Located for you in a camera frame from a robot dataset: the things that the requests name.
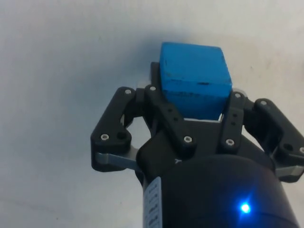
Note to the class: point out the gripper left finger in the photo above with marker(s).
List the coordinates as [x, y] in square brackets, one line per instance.
[111, 118]

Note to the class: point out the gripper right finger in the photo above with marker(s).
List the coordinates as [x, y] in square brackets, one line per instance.
[273, 123]

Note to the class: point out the blue cube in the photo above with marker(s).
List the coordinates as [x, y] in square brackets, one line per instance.
[194, 66]

